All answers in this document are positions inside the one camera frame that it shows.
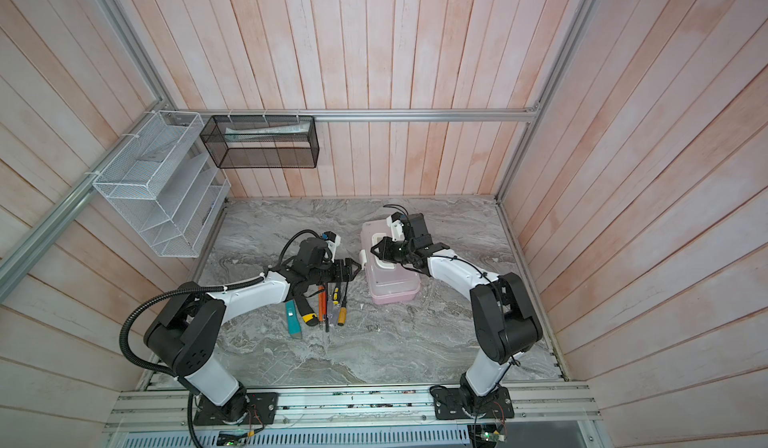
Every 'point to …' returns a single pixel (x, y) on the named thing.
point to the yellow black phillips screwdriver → (336, 296)
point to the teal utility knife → (293, 319)
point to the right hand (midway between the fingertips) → (373, 249)
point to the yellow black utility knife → (307, 313)
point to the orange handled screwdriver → (342, 311)
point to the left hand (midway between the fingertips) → (352, 272)
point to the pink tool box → (389, 282)
